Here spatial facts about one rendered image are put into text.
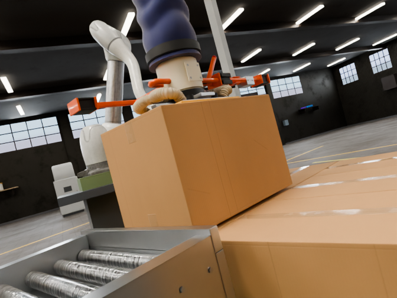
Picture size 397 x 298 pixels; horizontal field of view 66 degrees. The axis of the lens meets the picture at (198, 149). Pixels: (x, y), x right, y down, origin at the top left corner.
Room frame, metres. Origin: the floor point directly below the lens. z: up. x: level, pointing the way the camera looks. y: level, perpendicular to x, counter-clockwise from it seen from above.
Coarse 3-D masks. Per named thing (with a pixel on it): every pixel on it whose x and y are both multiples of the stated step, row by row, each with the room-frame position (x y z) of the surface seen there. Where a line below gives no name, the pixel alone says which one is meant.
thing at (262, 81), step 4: (256, 76) 1.64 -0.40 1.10; (260, 76) 1.62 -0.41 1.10; (264, 76) 1.66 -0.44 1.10; (268, 76) 1.67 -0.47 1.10; (260, 80) 1.63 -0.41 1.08; (264, 80) 1.66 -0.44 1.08; (268, 80) 1.68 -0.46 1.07; (256, 84) 1.64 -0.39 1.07; (260, 84) 1.64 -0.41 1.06; (264, 84) 1.68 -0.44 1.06
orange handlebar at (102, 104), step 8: (152, 80) 1.12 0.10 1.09; (160, 80) 1.13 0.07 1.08; (168, 80) 1.16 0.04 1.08; (208, 80) 1.32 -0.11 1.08; (216, 80) 1.36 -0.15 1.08; (232, 80) 1.45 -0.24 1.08; (240, 80) 1.50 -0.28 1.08; (256, 80) 1.61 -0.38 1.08; (104, 104) 1.27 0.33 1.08; (112, 104) 1.29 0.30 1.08; (120, 104) 1.32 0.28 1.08; (128, 104) 1.35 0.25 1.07
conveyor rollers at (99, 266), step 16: (80, 256) 1.12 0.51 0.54; (96, 256) 1.04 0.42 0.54; (112, 256) 0.97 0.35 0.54; (128, 256) 0.91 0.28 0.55; (144, 256) 0.86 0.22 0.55; (32, 272) 1.00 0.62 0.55; (64, 272) 1.00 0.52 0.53; (80, 272) 0.92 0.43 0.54; (96, 272) 0.85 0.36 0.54; (112, 272) 0.80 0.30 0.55; (0, 288) 0.92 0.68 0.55; (16, 288) 0.89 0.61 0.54; (32, 288) 0.97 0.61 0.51; (48, 288) 0.85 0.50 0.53; (64, 288) 0.79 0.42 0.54; (80, 288) 0.74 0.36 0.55; (96, 288) 0.70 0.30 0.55
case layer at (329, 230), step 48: (288, 192) 1.24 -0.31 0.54; (336, 192) 1.04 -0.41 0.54; (384, 192) 0.89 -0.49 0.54; (240, 240) 0.80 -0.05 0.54; (288, 240) 0.71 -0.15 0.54; (336, 240) 0.64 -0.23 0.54; (384, 240) 0.58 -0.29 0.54; (240, 288) 0.82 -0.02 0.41; (288, 288) 0.72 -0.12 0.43; (336, 288) 0.64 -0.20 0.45; (384, 288) 0.58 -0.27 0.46
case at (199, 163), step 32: (256, 96) 1.25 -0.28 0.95; (128, 128) 1.04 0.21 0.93; (160, 128) 0.92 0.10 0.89; (192, 128) 0.97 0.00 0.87; (224, 128) 1.08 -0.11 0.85; (256, 128) 1.21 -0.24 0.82; (128, 160) 1.08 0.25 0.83; (160, 160) 0.95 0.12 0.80; (192, 160) 0.95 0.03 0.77; (224, 160) 1.05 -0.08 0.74; (256, 160) 1.18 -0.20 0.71; (128, 192) 1.12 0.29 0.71; (160, 192) 0.98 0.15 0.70; (192, 192) 0.93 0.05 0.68; (224, 192) 1.02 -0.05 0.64; (256, 192) 1.14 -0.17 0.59; (128, 224) 1.16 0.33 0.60; (160, 224) 1.02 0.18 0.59; (192, 224) 0.91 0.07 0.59
